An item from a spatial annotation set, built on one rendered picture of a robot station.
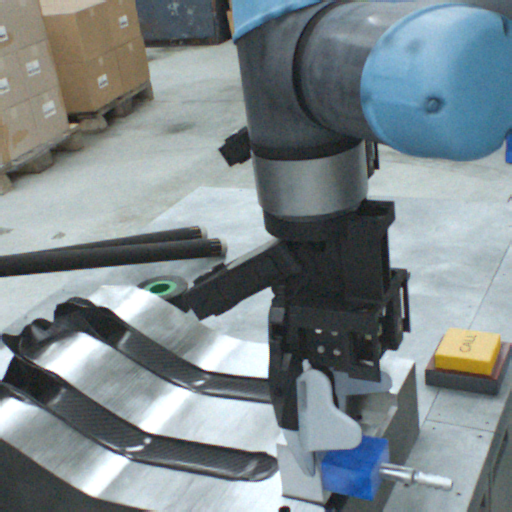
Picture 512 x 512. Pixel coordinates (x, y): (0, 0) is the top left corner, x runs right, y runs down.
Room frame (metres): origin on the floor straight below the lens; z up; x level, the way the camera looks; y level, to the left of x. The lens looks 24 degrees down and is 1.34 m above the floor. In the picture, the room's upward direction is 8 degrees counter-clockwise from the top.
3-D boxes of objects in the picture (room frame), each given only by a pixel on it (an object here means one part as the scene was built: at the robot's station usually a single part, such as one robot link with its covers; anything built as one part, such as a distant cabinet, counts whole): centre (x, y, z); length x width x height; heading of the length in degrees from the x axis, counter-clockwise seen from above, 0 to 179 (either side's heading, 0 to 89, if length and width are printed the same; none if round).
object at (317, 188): (0.52, -0.04, 1.15); 0.08 x 0.08 x 0.05
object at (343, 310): (0.51, -0.05, 1.07); 0.09 x 0.08 x 0.12; 60
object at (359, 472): (0.51, -0.06, 0.91); 0.13 x 0.05 x 0.05; 60
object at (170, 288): (1.04, 0.14, 0.82); 0.08 x 0.08 x 0.04
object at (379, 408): (0.62, -0.08, 0.87); 0.05 x 0.05 x 0.04; 60
